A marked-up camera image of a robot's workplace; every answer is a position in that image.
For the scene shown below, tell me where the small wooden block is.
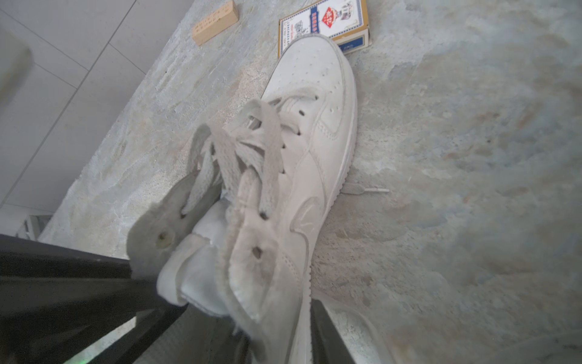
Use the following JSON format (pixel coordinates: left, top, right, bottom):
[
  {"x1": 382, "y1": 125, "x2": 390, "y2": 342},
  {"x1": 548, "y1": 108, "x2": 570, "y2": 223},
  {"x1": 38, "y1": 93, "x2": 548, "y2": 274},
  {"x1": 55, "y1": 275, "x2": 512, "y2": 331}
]
[{"x1": 192, "y1": 1, "x2": 239, "y2": 46}]

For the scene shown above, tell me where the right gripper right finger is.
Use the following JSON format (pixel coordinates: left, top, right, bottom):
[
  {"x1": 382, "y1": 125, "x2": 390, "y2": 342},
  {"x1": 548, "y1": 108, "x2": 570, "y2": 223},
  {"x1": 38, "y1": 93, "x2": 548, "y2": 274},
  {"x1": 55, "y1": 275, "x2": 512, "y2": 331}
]
[{"x1": 310, "y1": 300, "x2": 356, "y2": 364}]

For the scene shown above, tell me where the playing card box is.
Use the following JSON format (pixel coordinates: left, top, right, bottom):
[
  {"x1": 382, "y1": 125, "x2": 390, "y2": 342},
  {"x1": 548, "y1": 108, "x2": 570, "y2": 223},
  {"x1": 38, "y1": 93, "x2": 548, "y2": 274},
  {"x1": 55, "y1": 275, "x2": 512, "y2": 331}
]
[{"x1": 277, "y1": 0, "x2": 371, "y2": 56}]

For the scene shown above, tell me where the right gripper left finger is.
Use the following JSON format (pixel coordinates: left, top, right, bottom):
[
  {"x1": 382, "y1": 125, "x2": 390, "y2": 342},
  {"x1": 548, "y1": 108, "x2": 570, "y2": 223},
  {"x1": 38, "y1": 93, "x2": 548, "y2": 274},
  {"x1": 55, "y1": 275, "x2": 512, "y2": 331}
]
[{"x1": 1, "y1": 235, "x2": 184, "y2": 363}]

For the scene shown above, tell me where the white sneaker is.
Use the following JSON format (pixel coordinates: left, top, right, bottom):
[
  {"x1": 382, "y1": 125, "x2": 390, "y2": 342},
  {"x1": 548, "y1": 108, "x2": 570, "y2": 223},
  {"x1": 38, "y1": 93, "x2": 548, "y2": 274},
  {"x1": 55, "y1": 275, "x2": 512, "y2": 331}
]
[{"x1": 126, "y1": 33, "x2": 358, "y2": 363}]

